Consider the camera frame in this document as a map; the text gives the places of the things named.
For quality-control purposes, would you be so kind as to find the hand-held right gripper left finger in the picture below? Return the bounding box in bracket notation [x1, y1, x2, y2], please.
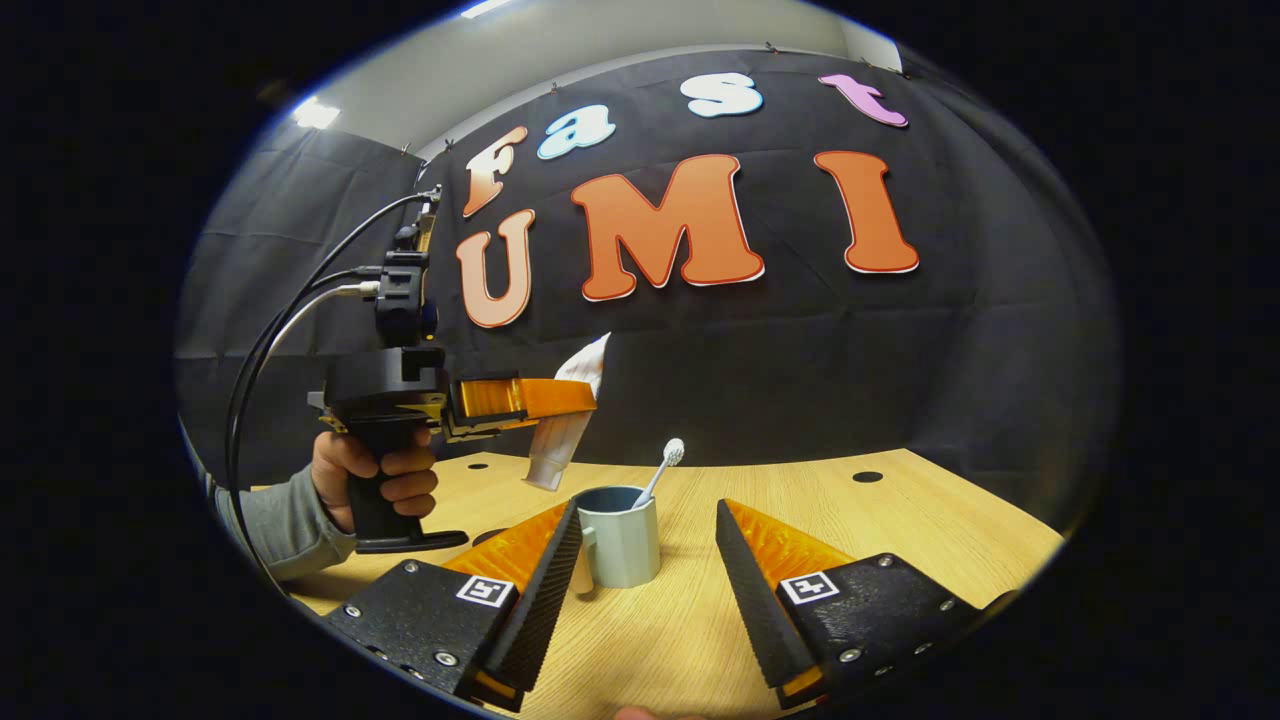
[325, 497, 584, 713]

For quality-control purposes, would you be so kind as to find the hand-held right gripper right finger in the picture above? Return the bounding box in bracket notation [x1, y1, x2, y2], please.
[715, 498, 986, 711]

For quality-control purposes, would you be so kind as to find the white toothpaste tube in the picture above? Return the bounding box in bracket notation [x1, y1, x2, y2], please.
[523, 332, 612, 492]

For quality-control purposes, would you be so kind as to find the blue cup with wooden handle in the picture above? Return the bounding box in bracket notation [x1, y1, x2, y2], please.
[572, 485, 661, 591]

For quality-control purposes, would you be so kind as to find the white toothbrush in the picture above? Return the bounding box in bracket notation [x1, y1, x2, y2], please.
[632, 438, 687, 509]

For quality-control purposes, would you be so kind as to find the wooden desktop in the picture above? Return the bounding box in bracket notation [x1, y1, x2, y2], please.
[250, 448, 1067, 720]

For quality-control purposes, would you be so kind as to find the black backdrop cloth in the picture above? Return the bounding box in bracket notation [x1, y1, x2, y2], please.
[175, 45, 1121, 526]

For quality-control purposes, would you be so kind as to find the grey cable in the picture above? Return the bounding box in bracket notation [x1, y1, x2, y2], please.
[236, 282, 383, 491]

